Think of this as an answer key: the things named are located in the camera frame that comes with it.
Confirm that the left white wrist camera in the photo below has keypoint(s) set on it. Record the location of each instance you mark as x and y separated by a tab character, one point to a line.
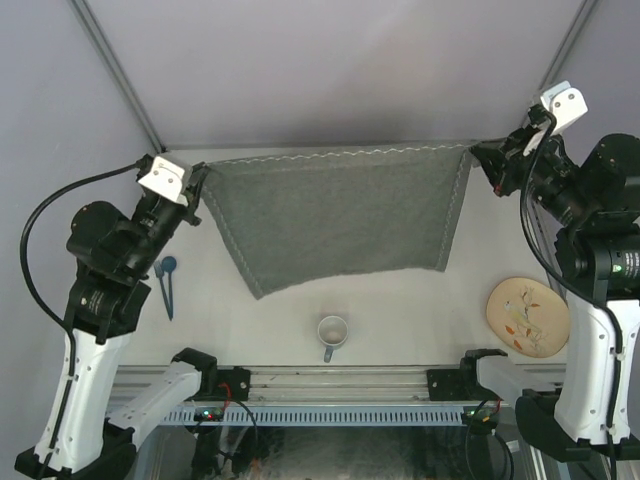
168	177

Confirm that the blue plastic spoon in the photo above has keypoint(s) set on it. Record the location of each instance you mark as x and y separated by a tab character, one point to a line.
168	266

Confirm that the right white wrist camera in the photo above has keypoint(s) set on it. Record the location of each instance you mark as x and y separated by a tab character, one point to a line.
565	103

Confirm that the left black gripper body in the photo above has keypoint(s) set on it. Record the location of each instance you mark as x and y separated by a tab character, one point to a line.
155	222

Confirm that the white mug blue handle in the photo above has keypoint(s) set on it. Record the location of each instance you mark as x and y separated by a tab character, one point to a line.
333	332

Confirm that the blue slotted cable duct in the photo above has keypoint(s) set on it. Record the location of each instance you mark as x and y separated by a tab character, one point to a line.
318	416

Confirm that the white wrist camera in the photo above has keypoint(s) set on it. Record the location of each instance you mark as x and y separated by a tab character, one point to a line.
168	177
565	103

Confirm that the grey cloth placemat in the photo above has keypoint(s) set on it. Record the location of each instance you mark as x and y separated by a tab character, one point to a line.
287	219

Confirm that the blue plastic fork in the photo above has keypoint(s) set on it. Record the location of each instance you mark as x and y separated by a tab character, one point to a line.
159	273

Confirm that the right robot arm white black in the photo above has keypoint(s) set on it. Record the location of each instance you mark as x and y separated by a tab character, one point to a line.
597	263

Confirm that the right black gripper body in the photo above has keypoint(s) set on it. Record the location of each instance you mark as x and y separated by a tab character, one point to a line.
551	177

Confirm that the beige bird pattern plate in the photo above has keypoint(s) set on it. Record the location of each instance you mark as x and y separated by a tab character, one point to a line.
528	317

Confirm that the aluminium front rail frame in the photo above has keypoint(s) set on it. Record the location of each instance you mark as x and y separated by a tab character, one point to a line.
337	385

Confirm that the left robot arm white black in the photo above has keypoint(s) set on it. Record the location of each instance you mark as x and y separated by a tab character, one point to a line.
81	439

